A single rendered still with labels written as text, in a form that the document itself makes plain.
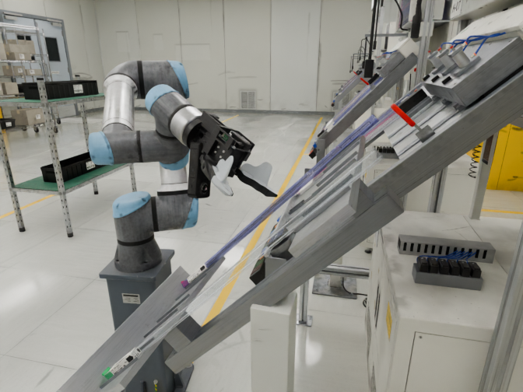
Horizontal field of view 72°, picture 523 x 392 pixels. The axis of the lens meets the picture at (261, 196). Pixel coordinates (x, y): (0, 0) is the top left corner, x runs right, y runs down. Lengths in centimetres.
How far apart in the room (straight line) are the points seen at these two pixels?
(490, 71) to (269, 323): 61
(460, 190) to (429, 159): 162
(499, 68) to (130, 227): 101
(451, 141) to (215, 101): 956
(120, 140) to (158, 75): 38
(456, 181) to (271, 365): 193
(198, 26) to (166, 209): 931
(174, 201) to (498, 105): 87
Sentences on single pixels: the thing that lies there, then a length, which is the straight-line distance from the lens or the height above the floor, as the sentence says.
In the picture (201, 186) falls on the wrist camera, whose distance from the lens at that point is 74.
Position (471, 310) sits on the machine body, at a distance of 103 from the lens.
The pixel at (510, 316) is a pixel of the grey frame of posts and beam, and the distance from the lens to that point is 93.
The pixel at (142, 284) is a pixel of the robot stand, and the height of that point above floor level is 52.
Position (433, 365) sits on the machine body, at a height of 49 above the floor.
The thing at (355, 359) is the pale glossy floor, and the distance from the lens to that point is 172.
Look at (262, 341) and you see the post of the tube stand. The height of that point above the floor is 77.
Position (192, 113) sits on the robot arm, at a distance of 77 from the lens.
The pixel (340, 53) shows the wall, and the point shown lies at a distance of 957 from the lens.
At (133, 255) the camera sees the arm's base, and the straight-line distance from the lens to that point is 122.
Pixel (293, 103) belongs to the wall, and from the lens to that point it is 969.
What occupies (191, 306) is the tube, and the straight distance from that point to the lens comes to 47.
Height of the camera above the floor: 116
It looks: 20 degrees down
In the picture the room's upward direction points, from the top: straight up
